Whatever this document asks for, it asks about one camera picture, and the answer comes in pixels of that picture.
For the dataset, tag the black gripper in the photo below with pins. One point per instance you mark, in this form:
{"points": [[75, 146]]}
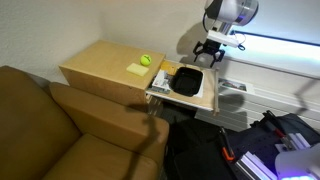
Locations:
{"points": [[211, 46]]}

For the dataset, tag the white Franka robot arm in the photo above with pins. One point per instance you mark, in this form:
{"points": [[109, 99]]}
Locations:
{"points": [[233, 10]]}

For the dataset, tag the light wooden drawer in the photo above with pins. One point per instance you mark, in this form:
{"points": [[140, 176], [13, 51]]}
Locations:
{"points": [[209, 90]]}

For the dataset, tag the small orange card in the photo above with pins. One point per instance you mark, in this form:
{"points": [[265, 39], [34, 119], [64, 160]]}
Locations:
{"points": [[170, 69]]}

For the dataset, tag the brochure with dark photo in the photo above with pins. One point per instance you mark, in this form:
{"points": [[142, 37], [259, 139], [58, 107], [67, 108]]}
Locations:
{"points": [[235, 85]]}

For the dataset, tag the colourful white magazine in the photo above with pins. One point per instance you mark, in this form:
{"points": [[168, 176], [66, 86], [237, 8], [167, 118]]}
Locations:
{"points": [[162, 81]]}

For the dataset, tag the white radiator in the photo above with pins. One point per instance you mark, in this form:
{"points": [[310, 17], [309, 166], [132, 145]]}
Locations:
{"points": [[230, 110]]}

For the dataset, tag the yellow-green tennis ball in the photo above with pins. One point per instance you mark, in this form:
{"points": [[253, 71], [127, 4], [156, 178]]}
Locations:
{"points": [[145, 60]]}

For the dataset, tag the pale yellow sponge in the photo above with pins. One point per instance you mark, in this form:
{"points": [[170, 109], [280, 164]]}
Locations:
{"points": [[137, 69]]}

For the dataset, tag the orange and black clamp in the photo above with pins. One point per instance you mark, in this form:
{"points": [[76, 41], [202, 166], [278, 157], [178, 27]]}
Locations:
{"points": [[226, 146]]}

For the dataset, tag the light wooden cabinet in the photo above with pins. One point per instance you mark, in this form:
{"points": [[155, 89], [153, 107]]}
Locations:
{"points": [[106, 68]]}

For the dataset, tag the long aluminium extrusion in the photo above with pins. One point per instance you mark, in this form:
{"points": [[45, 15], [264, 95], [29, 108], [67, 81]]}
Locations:
{"points": [[255, 165]]}

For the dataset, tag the short aluminium extrusion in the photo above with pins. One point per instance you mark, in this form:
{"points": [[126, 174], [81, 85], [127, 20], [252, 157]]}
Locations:
{"points": [[299, 140]]}

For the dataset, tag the brown leather sofa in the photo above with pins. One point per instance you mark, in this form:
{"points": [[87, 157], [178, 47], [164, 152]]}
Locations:
{"points": [[50, 133]]}

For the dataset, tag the white window frame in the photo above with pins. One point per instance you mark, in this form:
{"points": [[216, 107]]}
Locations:
{"points": [[286, 65]]}

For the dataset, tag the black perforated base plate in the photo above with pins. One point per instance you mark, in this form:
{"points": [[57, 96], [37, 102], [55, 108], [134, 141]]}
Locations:
{"points": [[256, 140]]}

